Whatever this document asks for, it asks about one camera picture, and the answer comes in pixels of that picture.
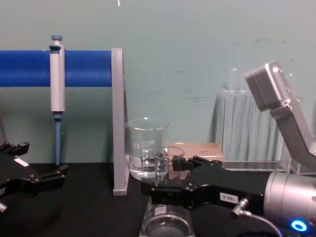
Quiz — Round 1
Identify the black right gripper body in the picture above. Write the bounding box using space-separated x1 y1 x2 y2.
185 162 271 215

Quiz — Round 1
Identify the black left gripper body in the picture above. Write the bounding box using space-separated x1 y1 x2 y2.
0 148 42 198

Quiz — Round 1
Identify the small clear glass flask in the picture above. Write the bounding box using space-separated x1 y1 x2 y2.
140 146 196 237

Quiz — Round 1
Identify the large clear glass beaker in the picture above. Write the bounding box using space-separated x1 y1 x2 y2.
124 118 171 181

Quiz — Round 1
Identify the black table cloth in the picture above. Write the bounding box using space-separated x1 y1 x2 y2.
0 161 316 237

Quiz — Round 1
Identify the clear plastic tube rack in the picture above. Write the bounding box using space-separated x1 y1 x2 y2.
213 87 301 175

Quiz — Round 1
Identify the grey and blue pipette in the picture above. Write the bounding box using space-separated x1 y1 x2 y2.
49 34 66 166

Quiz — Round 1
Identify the clear glass test tube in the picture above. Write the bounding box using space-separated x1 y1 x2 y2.
230 67 240 161

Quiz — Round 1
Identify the grey rack upright post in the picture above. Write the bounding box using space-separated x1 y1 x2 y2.
111 47 131 197

